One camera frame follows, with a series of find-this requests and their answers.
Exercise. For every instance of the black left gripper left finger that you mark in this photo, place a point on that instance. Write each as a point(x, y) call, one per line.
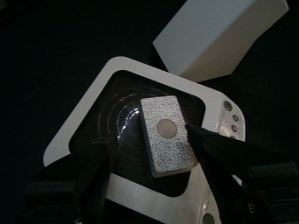
point(91, 178)

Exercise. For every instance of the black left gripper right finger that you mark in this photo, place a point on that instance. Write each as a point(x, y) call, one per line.
point(225, 163)

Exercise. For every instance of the speckled grey toy salmon block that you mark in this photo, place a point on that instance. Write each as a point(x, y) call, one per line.
point(168, 137)

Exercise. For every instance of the white knife holder block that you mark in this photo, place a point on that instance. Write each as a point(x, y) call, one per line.
point(217, 38)

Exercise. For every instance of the white toy induction stove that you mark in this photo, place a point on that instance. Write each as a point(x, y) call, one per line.
point(116, 96)

